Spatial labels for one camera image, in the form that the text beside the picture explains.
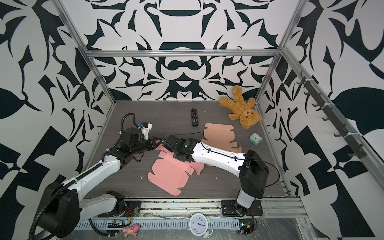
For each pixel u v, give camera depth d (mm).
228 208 741
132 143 659
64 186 425
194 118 1077
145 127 756
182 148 573
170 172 851
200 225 682
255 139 979
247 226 711
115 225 728
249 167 486
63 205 396
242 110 1069
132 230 669
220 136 996
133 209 733
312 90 641
